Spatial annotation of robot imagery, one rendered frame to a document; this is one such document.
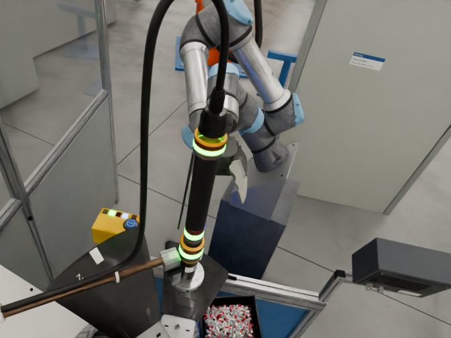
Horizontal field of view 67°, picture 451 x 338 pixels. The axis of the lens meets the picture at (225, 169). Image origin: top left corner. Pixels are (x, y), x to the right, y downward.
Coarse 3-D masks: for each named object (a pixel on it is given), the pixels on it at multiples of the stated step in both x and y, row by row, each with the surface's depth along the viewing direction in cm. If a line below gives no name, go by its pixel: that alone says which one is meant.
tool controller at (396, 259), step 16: (384, 240) 112; (352, 256) 126; (368, 256) 114; (384, 256) 109; (400, 256) 109; (416, 256) 110; (432, 256) 111; (448, 256) 111; (352, 272) 123; (368, 272) 112; (384, 272) 107; (400, 272) 106; (416, 272) 107; (432, 272) 108; (448, 272) 108; (368, 288) 117; (384, 288) 120; (400, 288) 117; (416, 288) 113; (432, 288) 111; (448, 288) 109
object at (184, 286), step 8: (160, 256) 61; (168, 264) 59; (176, 264) 60; (200, 264) 70; (168, 272) 60; (176, 272) 62; (200, 272) 69; (176, 280) 65; (184, 280) 67; (192, 280) 67; (200, 280) 67; (176, 288) 66; (184, 288) 66; (192, 288) 66
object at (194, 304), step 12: (204, 264) 105; (216, 264) 108; (204, 276) 101; (216, 276) 104; (168, 288) 95; (204, 288) 98; (216, 288) 100; (168, 300) 92; (180, 300) 92; (192, 300) 93; (204, 300) 95; (168, 312) 89; (180, 312) 90; (192, 312) 91; (204, 312) 92
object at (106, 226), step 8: (104, 208) 124; (104, 216) 122; (112, 216) 122; (128, 216) 124; (96, 224) 119; (104, 224) 119; (112, 224) 120; (120, 224) 120; (96, 232) 118; (104, 232) 118; (112, 232) 118; (120, 232) 118; (96, 240) 122; (104, 240) 121
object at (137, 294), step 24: (120, 240) 74; (144, 240) 78; (72, 264) 68; (96, 264) 71; (48, 288) 66; (96, 288) 71; (120, 288) 73; (144, 288) 76; (72, 312) 69; (96, 312) 72; (120, 312) 74; (144, 312) 76; (120, 336) 75
